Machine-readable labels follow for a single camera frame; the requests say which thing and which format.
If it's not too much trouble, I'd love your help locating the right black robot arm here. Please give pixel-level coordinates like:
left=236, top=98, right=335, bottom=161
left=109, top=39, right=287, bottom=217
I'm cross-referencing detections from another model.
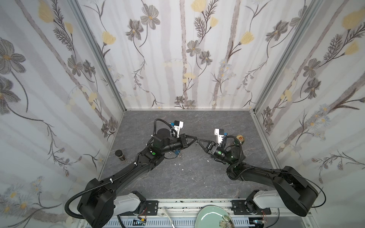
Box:
left=197, top=135, right=319, bottom=217

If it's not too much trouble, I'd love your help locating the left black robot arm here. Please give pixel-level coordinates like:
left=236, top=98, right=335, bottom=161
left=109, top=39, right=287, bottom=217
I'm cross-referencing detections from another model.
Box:
left=64, top=119, right=197, bottom=228

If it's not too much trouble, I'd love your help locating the small dark jar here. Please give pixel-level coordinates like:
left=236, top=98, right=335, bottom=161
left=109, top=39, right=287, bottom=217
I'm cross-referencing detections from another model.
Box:
left=115, top=150, right=126, bottom=162

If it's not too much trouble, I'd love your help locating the light green plate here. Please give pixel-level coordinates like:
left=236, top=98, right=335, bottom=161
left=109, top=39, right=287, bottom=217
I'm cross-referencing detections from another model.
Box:
left=195, top=205, right=235, bottom=228

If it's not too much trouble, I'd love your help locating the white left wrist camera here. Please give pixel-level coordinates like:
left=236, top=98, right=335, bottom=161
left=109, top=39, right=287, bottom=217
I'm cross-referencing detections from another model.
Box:
left=171, top=120, right=183, bottom=138

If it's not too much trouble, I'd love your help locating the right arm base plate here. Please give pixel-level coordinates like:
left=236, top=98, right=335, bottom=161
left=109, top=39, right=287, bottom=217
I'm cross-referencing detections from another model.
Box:
left=231, top=199, right=271, bottom=215

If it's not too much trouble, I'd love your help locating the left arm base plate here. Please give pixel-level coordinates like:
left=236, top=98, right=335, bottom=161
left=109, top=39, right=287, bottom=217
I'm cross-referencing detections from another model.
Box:
left=134, top=200, right=159, bottom=216

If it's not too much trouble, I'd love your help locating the white vented cable duct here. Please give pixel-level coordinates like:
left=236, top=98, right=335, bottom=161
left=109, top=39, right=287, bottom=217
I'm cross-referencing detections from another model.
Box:
left=104, top=218, right=255, bottom=228

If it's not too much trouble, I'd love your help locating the aluminium frame rail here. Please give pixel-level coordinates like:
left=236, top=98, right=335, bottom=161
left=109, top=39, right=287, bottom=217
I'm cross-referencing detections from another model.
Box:
left=75, top=198, right=317, bottom=228

